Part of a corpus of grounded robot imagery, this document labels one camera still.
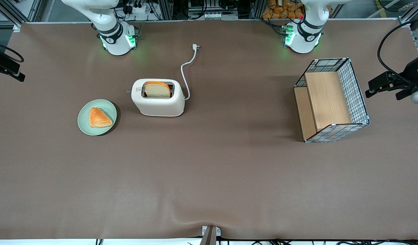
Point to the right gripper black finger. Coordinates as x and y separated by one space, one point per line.
6 64

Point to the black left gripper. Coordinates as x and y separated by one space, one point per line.
410 75

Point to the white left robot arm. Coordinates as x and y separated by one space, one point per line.
306 35

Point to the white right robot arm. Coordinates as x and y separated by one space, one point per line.
113 32

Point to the white two-slot toaster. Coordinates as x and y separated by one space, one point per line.
157 107

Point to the light wooden shelf board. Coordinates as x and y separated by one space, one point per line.
326 98

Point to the pale green round plate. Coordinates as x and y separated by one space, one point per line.
84 123

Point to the orange triangular pastry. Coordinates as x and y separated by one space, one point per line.
99 118

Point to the bag of orange buns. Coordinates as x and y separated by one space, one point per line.
282 9

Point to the white power strip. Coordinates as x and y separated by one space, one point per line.
137 8

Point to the bread slice with orange crust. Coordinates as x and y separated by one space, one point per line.
157 91

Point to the grey metal camera bracket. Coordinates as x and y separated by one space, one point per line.
210 235

